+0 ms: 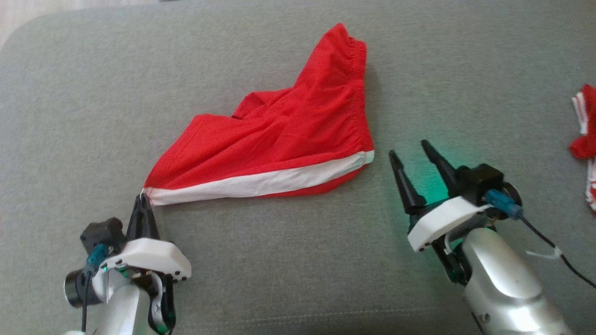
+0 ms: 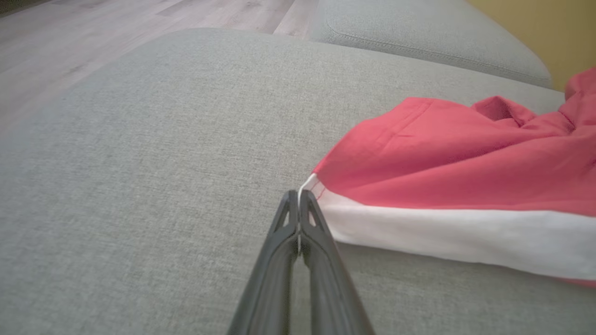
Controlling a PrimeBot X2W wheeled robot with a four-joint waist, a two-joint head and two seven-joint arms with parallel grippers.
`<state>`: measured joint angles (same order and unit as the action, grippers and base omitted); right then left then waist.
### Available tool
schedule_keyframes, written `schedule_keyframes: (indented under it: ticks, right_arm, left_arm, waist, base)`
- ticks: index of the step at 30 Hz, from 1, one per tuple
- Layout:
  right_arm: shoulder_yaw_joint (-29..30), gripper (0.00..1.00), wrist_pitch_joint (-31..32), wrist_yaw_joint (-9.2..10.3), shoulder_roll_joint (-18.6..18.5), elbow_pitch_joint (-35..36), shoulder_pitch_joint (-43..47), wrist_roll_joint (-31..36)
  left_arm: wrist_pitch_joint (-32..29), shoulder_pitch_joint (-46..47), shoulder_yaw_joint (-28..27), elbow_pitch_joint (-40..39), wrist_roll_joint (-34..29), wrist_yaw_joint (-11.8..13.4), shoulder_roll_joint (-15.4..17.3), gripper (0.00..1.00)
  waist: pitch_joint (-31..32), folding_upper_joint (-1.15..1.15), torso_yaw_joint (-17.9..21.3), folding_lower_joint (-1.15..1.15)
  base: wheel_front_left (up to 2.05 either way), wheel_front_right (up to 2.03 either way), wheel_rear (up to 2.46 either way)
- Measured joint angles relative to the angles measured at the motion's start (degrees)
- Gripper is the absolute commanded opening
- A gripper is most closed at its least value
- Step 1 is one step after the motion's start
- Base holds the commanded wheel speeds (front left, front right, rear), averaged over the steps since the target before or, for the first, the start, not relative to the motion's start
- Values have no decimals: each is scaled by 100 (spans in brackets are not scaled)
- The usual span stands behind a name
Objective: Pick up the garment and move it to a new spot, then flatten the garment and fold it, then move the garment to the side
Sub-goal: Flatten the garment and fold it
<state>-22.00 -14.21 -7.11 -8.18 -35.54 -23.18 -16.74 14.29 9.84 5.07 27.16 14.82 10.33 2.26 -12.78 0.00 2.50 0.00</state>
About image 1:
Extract red shorts with white stripe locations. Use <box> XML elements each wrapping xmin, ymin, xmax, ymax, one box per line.
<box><xmin>141</xmin><ymin>22</ymin><xmax>376</xmax><ymax>207</ymax></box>

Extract right camera cable blue plug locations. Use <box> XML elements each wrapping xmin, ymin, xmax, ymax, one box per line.
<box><xmin>483</xmin><ymin>189</ymin><xmax>596</xmax><ymax>289</ymax></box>

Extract left camera cable blue plug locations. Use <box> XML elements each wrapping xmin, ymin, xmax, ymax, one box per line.
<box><xmin>80</xmin><ymin>243</ymin><xmax>110</xmax><ymax>333</ymax></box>

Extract red jersey with white trim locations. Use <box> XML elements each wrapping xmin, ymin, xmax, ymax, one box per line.
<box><xmin>569</xmin><ymin>84</ymin><xmax>596</xmax><ymax>215</ymax></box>

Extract large grey sofa seat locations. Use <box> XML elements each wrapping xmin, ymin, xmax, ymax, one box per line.
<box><xmin>0</xmin><ymin>0</ymin><xmax>596</xmax><ymax>335</ymax></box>

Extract camera cable blue plug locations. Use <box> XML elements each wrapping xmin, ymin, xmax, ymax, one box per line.
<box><xmin>80</xmin><ymin>243</ymin><xmax>110</xmax><ymax>333</ymax></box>
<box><xmin>483</xmin><ymin>189</ymin><xmax>596</xmax><ymax>289</ymax></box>

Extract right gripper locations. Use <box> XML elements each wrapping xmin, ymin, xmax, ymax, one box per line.
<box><xmin>388</xmin><ymin>139</ymin><xmax>472</xmax><ymax>286</ymax></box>

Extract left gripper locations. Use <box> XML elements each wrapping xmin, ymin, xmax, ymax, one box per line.
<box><xmin>64</xmin><ymin>194</ymin><xmax>177</xmax><ymax>335</ymax></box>

